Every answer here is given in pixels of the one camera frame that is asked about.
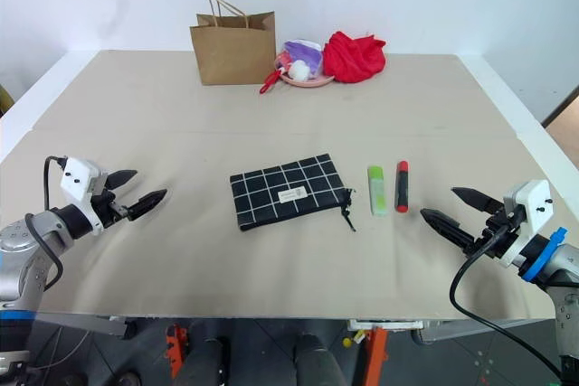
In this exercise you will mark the green highlighter pen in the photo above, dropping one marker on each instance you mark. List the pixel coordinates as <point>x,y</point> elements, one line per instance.
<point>377,189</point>

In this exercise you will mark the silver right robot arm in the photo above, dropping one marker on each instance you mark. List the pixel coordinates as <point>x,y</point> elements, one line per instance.
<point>554,268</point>

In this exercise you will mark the pink plate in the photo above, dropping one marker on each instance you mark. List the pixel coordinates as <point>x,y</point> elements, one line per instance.
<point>310,81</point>

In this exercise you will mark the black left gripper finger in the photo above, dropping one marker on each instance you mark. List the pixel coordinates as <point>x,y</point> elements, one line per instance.
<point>121,176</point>
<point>147,204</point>

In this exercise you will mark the red cloth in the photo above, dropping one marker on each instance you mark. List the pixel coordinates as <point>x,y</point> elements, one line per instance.
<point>355,56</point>

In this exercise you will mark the black checked pencil pouch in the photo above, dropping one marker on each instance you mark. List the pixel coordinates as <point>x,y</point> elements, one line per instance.
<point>282,198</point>

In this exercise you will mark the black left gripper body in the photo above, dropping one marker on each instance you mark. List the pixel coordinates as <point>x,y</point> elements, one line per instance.
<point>106,207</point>

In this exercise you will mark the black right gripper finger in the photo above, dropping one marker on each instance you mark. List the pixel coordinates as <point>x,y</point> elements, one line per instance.
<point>445,225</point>
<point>475,198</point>

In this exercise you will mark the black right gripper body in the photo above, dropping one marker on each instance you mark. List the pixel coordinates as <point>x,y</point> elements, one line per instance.
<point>495,230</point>

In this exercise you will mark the dark rounded right leg shape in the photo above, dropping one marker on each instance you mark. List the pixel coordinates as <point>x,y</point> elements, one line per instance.
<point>319,361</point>

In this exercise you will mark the red black marker pen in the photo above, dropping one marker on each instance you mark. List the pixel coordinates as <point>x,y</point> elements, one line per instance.
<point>401,187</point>

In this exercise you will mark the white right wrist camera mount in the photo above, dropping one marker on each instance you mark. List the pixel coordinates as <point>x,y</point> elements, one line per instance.
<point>531,205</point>

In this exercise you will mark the brown paper bag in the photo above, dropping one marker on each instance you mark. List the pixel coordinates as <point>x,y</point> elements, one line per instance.
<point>235,49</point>

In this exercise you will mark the purple white plastic pouch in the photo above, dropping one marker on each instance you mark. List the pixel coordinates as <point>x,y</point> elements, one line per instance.
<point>303,56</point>

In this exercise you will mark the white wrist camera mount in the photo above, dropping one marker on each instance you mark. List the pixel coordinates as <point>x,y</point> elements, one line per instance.
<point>531,205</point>
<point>78,180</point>

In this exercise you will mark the dark rounded leg shape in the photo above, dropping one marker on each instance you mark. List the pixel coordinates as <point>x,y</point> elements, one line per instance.
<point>201,361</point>
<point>319,361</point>

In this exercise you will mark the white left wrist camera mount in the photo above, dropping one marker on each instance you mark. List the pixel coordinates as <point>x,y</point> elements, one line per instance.
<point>78,180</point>

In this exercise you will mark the dark rounded left leg shape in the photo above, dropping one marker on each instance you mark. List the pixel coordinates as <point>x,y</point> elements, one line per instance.
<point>201,361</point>

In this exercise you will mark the orange metal stand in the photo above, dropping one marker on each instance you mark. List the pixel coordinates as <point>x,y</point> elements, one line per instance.
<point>375,354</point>
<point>174,345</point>

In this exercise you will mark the white fluffy ball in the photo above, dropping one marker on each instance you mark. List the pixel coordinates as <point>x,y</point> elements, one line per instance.
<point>300,70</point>

